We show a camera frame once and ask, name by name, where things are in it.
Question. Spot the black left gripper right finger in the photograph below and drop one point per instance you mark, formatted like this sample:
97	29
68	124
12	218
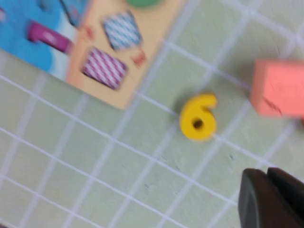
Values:
292	192

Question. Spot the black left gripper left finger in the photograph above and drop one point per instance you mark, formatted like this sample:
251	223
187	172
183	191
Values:
256	202

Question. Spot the yellow number six piece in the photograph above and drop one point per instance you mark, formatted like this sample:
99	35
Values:
190	121

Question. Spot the blue wooden number puzzle board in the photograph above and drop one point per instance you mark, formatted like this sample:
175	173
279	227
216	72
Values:
35	28

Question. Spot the salmon orange block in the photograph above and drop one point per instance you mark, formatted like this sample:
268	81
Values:
278	88

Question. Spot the green checked table mat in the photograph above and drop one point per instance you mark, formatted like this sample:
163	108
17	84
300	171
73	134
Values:
95	166

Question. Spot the green circle block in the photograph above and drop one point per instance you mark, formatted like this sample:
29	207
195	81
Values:
142	2

